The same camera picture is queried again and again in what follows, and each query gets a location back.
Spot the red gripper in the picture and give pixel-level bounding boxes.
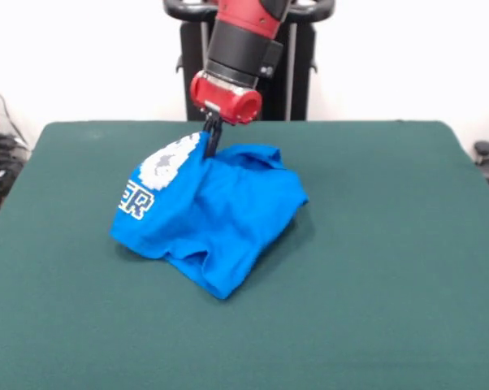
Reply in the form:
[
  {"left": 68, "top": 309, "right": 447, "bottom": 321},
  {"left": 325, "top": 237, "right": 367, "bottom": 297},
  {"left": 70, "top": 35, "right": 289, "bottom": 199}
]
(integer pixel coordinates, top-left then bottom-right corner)
[{"left": 189, "top": 71, "right": 264, "bottom": 158}]

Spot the blue printed T-shirt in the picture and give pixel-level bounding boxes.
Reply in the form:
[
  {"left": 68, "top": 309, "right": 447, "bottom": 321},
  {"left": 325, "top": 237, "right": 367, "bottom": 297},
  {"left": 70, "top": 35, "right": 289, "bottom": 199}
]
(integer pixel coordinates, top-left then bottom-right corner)
[{"left": 108, "top": 132, "right": 310, "bottom": 301}]

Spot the dark green table cloth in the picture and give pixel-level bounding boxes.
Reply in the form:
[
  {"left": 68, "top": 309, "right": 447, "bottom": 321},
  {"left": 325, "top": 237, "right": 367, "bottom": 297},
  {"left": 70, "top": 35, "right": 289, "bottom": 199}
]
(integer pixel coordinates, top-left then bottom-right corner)
[{"left": 0, "top": 119, "right": 489, "bottom": 390}]

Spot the black office chair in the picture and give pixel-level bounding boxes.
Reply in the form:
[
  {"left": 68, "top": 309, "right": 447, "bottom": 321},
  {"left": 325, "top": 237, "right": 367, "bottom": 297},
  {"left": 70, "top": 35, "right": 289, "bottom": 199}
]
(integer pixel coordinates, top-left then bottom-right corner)
[{"left": 473, "top": 140, "right": 489, "bottom": 204}]

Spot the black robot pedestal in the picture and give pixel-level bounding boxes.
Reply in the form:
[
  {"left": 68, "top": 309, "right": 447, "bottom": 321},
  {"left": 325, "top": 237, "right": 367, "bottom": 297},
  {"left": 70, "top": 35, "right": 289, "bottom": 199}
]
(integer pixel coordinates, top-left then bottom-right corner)
[{"left": 162, "top": 0, "right": 335, "bottom": 122}]

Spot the black cable tangle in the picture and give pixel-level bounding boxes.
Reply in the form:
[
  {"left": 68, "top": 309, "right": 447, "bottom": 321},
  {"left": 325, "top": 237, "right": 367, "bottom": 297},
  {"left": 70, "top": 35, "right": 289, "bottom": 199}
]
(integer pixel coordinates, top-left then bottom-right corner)
[{"left": 0, "top": 75, "right": 32, "bottom": 215}]

